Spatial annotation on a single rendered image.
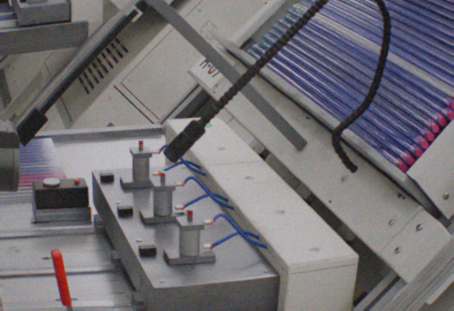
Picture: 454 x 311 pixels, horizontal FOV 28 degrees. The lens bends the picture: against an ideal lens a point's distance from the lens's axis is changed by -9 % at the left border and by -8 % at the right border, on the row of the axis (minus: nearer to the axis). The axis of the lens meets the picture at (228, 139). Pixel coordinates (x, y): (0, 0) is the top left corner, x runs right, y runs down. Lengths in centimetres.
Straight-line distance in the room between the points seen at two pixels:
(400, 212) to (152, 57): 145
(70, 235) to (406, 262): 46
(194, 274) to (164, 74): 144
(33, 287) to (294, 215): 31
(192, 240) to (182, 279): 5
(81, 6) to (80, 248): 122
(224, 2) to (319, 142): 123
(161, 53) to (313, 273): 145
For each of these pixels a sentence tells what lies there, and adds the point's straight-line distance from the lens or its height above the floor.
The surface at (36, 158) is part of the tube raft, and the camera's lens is 144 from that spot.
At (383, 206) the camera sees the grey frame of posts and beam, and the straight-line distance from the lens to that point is 102.
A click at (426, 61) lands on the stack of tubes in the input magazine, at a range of 110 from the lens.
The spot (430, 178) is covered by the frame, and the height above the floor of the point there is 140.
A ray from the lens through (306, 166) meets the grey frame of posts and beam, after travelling 117.
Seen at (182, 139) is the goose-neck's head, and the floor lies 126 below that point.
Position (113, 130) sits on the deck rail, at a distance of 156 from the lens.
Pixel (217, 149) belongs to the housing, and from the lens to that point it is 128.
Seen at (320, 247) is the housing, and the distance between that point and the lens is 100.
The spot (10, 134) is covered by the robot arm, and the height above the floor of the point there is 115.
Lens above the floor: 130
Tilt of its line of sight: 1 degrees down
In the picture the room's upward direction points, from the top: 44 degrees clockwise
